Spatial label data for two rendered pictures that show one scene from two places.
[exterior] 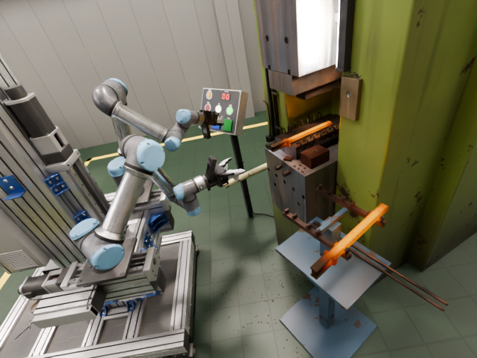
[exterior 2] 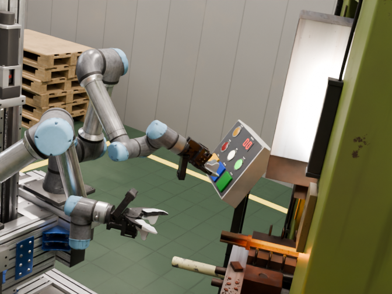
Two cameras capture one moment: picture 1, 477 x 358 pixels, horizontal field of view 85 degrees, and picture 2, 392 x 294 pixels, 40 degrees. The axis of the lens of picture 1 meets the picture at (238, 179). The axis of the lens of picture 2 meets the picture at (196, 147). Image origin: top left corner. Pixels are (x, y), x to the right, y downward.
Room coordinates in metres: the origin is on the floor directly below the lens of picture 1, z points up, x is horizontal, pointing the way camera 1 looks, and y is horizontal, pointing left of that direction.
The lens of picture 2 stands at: (-0.30, -0.86, 1.90)
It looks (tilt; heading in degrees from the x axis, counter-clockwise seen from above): 20 degrees down; 28
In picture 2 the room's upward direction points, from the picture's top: 9 degrees clockwise
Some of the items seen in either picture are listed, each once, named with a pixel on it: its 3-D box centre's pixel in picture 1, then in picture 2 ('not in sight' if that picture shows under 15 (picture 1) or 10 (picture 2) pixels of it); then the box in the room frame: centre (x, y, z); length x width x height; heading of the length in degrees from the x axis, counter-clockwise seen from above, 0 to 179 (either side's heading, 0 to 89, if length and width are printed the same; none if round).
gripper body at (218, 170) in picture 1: (215, 177); (124, 219); (1.09, 0.11, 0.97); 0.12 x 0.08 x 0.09; 110
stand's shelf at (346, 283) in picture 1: (329, 256); not in sight; (0.71, -0.33, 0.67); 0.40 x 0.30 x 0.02; 29
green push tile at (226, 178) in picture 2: (228, 125); (224, 182); (1.60, -0.01, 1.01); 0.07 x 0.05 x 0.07; 45
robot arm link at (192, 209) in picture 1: (189, 203); (80, 230); (1.05, 0.27, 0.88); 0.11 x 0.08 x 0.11; 41
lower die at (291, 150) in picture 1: (314, 133); (310, 263); (1.33, -0.49, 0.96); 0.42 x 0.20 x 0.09; 110
